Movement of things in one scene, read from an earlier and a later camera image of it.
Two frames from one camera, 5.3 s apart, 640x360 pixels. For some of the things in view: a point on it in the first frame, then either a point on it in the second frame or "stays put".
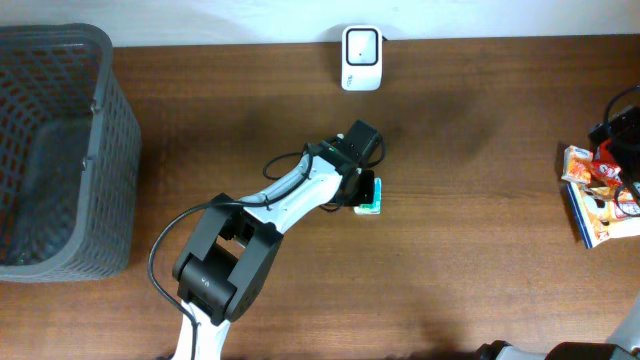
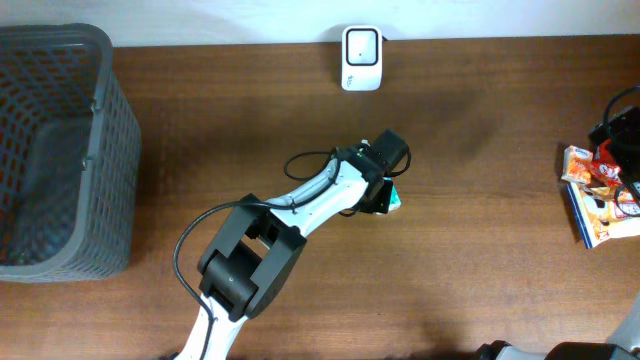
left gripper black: [366, 188] -> [382, 198]
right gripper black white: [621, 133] stays put
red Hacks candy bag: [605, 167] stays put
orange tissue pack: [577, 164] stays put
